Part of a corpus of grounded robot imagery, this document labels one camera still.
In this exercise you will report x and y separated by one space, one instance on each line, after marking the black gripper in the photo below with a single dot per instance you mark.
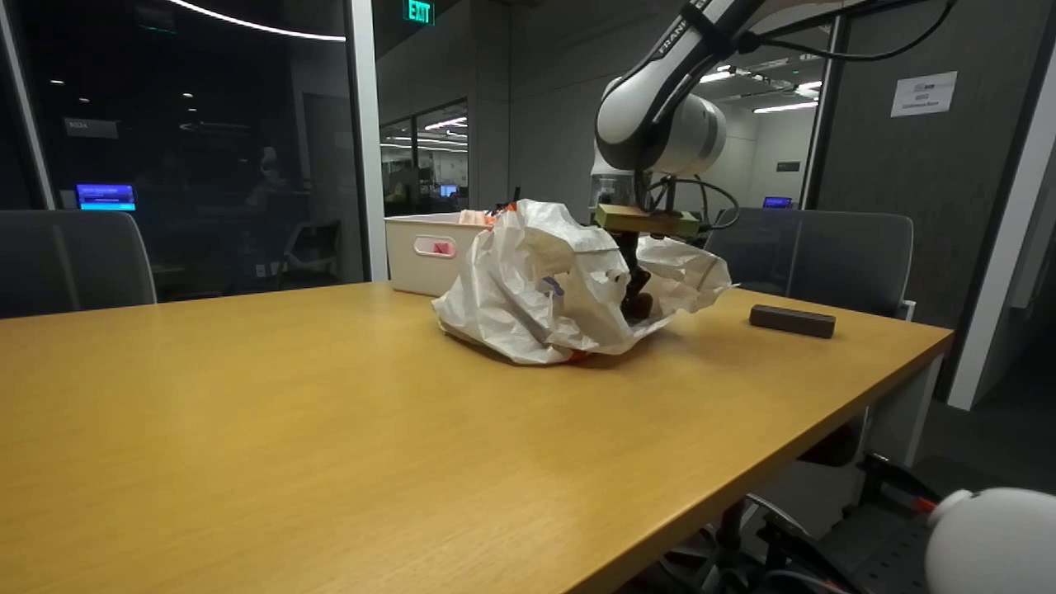
634 265

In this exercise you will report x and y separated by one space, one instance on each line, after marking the white plastic bag orange print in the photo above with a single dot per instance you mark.
529 284

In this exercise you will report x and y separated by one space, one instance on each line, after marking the grey office chair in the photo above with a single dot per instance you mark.
861 260
68 265
753 249

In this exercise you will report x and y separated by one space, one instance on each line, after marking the white plastic storage bin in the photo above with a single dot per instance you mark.
424 260

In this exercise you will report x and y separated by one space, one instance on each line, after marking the green exit sign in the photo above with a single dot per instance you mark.
421 12

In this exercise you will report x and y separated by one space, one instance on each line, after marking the white rounded plastic object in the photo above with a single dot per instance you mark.
992 545

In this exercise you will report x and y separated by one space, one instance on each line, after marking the glowing blue monitor screen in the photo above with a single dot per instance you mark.
106 199

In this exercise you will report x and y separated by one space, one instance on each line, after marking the tan wrist mount plate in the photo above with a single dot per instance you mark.
644 219

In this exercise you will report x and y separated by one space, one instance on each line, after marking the white paper wall sign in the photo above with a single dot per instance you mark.
922 94

